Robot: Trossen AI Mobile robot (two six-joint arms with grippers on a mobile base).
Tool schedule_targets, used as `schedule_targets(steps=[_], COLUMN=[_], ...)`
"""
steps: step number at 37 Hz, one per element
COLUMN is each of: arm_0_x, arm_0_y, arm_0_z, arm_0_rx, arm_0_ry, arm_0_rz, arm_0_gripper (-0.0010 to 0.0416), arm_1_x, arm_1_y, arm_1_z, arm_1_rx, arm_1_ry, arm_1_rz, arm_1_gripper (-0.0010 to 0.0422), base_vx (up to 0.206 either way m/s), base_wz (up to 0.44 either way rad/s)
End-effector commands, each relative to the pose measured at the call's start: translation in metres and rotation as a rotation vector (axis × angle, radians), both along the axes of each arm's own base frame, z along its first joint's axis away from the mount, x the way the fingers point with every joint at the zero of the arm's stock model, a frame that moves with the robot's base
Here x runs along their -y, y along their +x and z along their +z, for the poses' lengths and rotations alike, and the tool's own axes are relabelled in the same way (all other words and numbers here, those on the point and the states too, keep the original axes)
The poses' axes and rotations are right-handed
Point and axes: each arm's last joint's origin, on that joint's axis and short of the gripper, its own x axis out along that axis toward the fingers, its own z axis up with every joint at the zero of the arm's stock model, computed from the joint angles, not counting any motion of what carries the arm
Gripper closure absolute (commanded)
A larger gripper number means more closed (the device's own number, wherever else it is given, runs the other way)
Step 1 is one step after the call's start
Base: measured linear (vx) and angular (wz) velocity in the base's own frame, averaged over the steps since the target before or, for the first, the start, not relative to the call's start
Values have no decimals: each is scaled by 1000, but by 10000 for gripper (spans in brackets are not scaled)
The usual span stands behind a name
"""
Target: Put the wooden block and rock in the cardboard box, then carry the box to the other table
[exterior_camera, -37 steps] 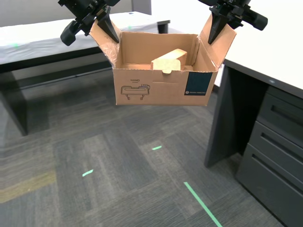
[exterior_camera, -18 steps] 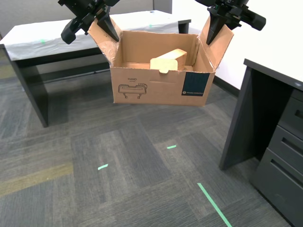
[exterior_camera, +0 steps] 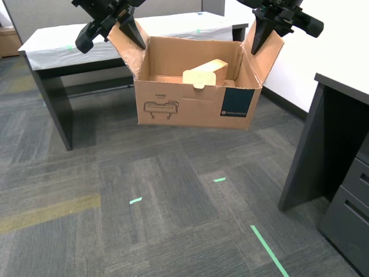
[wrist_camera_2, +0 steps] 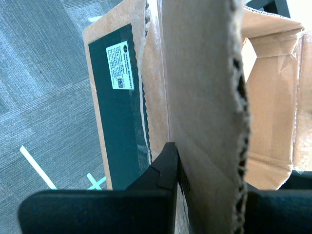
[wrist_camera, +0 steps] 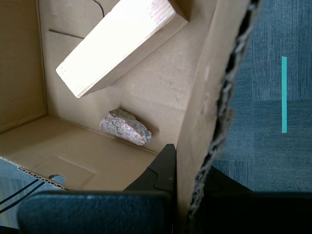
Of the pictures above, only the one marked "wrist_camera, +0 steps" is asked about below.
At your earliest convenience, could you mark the speckled granite rock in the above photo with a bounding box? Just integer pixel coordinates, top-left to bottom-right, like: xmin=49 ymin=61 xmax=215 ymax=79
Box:
xmin=99 ymin=109 xmax=153 ymax=146

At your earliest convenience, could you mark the light wooden block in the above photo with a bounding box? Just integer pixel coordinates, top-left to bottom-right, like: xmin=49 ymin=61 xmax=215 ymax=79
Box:
xmin=56 ymin=0 xmax=189 ymax=99

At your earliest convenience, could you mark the brown cardboard box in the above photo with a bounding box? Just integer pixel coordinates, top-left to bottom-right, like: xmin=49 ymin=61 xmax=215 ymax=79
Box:
xmin=0 ymin=0 xmax=263 ymax=234

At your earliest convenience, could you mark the long teal floor tape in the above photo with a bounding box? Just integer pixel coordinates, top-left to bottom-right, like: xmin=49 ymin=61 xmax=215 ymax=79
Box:
xmin=281 ymin=56 xmax=288 ymax=134

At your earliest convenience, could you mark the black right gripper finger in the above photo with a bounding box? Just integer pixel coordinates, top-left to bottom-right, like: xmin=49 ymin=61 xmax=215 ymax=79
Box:
xmin=17 ymin=143 xmax=176 ymax=234
xmin=192 ymin=165 xmax=312 ymax=234

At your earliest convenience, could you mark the thin black cable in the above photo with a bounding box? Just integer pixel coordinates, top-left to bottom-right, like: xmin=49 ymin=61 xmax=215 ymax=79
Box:
xmin=0 ymin=182 xmax=47 ymax=213
xmin=0 ymin=179 xmax=39 ymax=205

